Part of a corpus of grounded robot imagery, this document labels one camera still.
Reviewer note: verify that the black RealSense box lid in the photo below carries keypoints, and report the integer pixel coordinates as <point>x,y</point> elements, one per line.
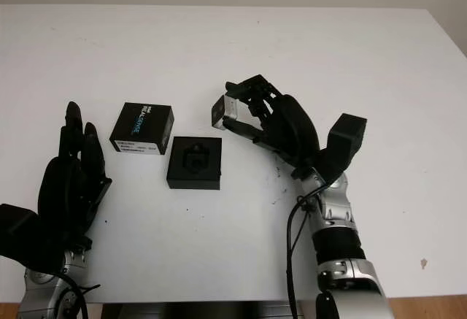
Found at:
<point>142,122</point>

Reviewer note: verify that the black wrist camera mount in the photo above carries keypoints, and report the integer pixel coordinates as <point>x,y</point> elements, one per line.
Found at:
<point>346,140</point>
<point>25,231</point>

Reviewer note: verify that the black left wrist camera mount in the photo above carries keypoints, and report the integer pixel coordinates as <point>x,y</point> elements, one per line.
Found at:
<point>25,231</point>

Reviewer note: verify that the dark grey robot torso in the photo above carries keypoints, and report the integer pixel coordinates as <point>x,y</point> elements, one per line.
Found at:
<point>200,311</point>

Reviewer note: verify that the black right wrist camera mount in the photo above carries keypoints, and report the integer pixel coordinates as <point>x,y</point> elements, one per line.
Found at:
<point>346,140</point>

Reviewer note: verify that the small silver RealSense camera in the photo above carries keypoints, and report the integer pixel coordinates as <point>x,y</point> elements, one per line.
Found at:
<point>226,111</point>

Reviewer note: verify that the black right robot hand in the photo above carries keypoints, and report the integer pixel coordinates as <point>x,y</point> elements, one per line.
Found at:
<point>292,129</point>

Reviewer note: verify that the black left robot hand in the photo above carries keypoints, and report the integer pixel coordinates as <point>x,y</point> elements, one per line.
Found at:
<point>69,187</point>

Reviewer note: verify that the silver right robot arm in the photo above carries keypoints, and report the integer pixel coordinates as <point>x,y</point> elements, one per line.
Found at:
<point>339,242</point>

